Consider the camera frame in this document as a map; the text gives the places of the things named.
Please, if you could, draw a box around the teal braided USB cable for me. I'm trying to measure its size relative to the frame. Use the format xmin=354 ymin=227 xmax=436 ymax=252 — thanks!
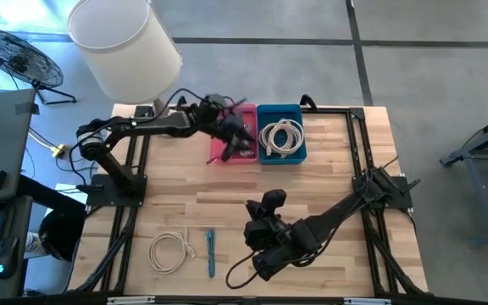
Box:
xmin=205 ymin=228 xmax=216 ymax=280

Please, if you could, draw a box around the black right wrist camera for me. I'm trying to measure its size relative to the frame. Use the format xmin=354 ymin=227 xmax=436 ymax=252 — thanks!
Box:
xmin=263 ymin=189 xmax=288 ymax=213

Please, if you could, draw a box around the grey tape strip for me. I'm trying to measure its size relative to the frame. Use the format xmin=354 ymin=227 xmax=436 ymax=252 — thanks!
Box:
xmin=14 ymin=101 xmax=41 ymax=116

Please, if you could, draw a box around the silver lamp with white shade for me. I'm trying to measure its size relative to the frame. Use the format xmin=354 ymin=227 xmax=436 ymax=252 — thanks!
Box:
xmin=66 ymin=0 xmax=185 ymax=118

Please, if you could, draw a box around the blue plastic bin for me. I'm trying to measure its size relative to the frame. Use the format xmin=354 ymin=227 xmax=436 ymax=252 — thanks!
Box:
xmin=256 ymin=104 xmax=308 ymax=166

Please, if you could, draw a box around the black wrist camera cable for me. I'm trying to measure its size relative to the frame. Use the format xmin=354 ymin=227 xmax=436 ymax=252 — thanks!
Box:
xmin=225 ymin=249 xmax=270 ymax=291
xmin=154 ymin=87 xmax=211 ymax=124

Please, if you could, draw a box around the black aluminium rig frame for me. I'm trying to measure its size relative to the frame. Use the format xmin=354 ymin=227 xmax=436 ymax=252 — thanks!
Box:
xmin=68 ymin=95 xmax=430 ymax=305

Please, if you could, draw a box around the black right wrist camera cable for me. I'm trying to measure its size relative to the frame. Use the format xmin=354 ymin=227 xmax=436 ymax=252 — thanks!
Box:
xmin=225 ymin=249 xmax=270 ymax=291

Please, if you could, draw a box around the blue grey metal table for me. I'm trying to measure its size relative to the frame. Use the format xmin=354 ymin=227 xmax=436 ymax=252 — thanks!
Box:
xmin=440 ymin=108 xmax=488 ymax=249

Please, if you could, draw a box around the black round stool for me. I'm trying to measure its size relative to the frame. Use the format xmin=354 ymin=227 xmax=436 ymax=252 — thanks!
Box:
xmin=38 ymin=209 xmax=86 ymax=262

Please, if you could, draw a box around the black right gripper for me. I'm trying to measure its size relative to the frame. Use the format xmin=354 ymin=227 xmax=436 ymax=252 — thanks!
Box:
xmin=243 ymin=202 xmax=313 ymax=280

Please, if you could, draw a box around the yellow extension cord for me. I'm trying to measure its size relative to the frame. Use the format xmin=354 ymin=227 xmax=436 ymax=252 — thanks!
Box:
xmin=27 ymin=129 xmax=68 ymax=160

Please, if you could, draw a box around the black left wrist camera cable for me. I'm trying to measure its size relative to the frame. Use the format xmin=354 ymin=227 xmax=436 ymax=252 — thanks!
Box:
xmin=154 ymin=87 xmax=211 ymax=124

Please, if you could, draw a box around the grey white braided USB cable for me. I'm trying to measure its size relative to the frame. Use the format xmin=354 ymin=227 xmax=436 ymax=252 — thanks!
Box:
xmin=241 ymin=120 xmax=257 ymax=158

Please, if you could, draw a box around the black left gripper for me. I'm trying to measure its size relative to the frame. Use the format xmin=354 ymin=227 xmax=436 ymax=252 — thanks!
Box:
xmin=197 ymin=100 xmax=257 ymax=163

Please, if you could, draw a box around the white crumpled bag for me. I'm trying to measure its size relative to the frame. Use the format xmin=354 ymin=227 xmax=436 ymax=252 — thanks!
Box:
xmin=23 ymin=230 xmax=53 ymax=259

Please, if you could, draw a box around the black floor fan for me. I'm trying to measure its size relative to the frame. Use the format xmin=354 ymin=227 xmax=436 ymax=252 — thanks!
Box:
xmin=0 ymin=27 xmax=78 ymax=106

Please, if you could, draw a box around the black computer mouse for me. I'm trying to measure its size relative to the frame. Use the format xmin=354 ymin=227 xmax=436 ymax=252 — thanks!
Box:
xmin=0 ymin=236 xmax=20 ymax=280

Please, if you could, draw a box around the pink plastic bin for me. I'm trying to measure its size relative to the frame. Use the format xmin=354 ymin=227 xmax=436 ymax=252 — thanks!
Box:
xmin=208 ymin=103 xmax=259 ymax=165

